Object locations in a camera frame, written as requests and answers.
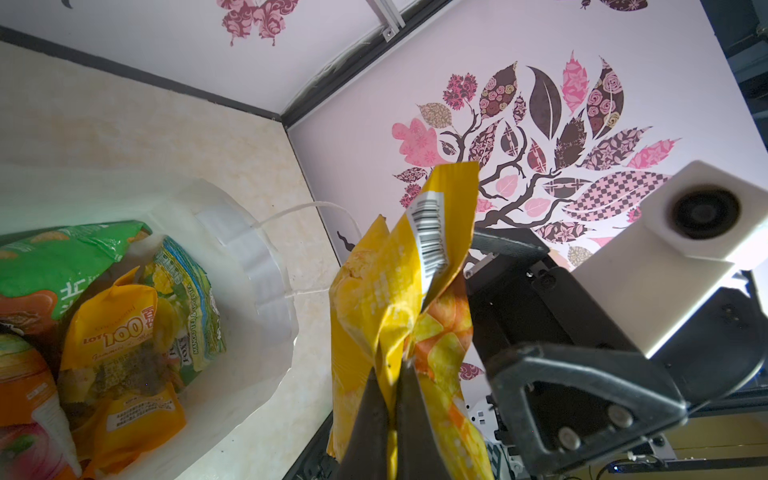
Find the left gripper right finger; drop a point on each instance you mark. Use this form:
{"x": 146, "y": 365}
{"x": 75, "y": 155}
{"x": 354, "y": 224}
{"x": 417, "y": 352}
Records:
{"x": 418, "y": 455}

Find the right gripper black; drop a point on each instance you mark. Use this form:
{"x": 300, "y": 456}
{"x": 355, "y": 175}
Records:
{"x": 561, "y": 407}

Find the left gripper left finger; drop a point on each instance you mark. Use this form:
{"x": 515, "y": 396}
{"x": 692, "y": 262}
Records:
{"x": 366, "y": 454}

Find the yellow snack bag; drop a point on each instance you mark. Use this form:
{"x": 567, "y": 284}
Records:
{"x": 401, "y": 296}

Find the white patterned paper bag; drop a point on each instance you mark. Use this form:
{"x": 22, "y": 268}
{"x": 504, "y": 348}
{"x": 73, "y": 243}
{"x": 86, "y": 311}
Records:
{"x": 251, "y": 285}

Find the yellow mango candy bag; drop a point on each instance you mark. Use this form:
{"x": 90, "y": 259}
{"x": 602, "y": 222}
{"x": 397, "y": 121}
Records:
{"x": 113, "y": 380}

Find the green yellow candy bag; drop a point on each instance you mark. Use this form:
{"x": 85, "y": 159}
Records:
{"x": 192, "y": 337}

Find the green snack bag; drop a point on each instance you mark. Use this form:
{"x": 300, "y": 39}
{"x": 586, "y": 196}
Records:
{"x": 43, "y": 275}

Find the orange drink pouch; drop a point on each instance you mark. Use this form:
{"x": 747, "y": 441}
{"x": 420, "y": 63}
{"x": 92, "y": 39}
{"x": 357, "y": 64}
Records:
{"x": 36, "y": 442}

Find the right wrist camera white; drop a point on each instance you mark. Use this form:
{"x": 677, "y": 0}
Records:
{"x": 696, "y": 231}

